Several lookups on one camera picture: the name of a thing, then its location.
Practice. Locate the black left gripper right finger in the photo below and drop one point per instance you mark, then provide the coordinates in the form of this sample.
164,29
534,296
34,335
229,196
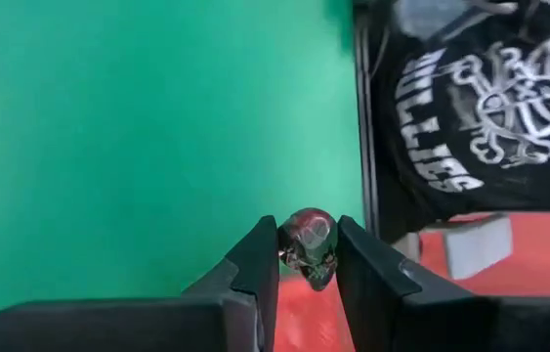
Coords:
367,283

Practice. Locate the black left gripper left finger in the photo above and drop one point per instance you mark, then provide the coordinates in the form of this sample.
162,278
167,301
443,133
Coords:
260,274

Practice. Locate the dark glossy skull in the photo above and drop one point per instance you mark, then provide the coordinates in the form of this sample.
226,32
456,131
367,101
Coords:
308,244

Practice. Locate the person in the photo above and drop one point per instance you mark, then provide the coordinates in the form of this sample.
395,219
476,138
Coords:
499,186

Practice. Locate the red plastic basket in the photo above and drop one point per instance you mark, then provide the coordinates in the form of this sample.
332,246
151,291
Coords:
548,274

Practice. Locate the black table frame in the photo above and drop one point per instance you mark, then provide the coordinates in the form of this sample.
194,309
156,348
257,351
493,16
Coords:
367,122

